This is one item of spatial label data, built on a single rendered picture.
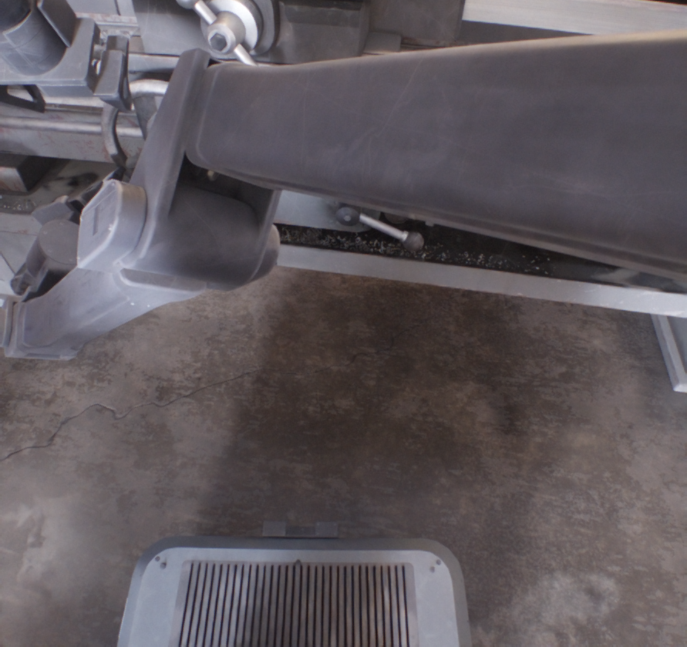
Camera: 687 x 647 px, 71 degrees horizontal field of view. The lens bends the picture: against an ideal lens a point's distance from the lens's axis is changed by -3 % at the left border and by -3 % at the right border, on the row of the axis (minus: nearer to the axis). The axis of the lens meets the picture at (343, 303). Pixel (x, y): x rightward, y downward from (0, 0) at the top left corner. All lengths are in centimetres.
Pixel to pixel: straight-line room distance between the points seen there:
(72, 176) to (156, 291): 100
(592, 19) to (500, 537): 98
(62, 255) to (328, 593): 60
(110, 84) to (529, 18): 61
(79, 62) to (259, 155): 32
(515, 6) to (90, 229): 72
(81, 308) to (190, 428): 85
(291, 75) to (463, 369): 117
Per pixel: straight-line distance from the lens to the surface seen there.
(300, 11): 71
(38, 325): 58
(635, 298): 105
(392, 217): 70
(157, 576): 90
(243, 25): 67
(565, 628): 120
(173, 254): 30
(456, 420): 127
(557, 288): 99
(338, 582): 86
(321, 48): 73
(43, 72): 54
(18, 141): 132
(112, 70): 54
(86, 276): 44
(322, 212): 88
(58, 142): 125
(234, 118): 26
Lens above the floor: 111
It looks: 50 degrees down
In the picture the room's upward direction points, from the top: 2 degrees clockwise
